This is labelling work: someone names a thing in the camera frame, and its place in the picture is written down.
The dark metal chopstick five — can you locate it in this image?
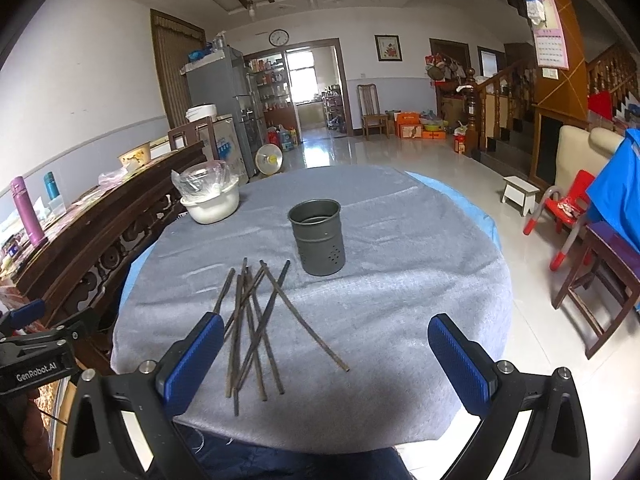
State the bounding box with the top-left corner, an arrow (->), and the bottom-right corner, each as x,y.
259,260 -> 350,373

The framed flower picture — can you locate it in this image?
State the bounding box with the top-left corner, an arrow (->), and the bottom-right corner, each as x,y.
374,35 -> 402,62

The small white round fan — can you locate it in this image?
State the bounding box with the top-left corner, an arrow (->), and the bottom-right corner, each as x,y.
254,143 -> 283,177

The grey refrigerator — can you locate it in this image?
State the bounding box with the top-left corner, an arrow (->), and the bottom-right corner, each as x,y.
181,46 -> 265,179

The purple thermos bottle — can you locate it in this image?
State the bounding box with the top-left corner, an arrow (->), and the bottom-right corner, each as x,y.
10,177 -> 46,248

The blue cloth on chair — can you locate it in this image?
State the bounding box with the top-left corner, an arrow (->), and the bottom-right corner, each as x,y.
587,128 -> 640,250

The dark metal chopstick two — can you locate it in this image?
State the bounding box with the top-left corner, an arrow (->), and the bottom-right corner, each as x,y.
226,272 -> 244,398

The dark metal chopstick four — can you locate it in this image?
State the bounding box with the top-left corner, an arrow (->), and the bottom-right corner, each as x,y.
232,260 -> 291,416

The dark metal chopstick six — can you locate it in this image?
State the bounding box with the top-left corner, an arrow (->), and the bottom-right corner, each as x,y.
215,262 -> 285,401

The brown wooden door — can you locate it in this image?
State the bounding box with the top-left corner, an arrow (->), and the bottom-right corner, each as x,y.
150,10 -> 206,129

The dark carved wooden sideboard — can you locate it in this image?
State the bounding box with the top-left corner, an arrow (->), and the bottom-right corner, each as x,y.
1,142 -> 205,375

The grey round tablecloth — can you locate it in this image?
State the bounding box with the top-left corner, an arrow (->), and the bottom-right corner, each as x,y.
111,166 -> 513,454

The teal thermos bottle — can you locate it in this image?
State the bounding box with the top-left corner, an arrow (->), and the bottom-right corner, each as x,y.
43,171 -> 61,202

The grey metal utensil holder cup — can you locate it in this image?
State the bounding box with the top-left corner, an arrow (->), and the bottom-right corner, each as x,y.
288,198 -> 346,276

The wooden staircase railing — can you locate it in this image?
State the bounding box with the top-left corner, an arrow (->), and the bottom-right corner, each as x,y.
456,60 -> 536,156

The cream sofa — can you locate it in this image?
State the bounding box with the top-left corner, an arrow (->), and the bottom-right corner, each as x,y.
554,125 -> 623,192

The white small step stool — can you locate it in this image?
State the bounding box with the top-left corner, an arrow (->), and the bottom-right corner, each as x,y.
501,176 -> 539,217

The round wall clock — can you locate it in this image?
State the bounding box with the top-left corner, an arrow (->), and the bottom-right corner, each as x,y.
268,28 -> 290,48

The wall calendar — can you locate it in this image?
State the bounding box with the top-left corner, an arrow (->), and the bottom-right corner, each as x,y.
525,0 -> 570,70

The dark metal chopstick one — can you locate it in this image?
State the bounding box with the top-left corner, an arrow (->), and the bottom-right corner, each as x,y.
213,268 -> 235,314

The red child chair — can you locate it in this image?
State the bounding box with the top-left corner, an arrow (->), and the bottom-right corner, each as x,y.
523,170 -> 596,272

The white bowl with plastic bag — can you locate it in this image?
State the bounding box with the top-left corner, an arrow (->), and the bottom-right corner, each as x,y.
170,160 -> 240,224

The wooden chair by wall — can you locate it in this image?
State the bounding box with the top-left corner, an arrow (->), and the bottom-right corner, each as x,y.
357,84 -> 390,140

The dark wooden chair right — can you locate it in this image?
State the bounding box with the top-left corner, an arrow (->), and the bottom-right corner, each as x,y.
551,221 -> 639,360

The orange cardboard box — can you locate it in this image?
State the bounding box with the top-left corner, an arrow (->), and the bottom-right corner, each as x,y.
395,112 -> 423,139

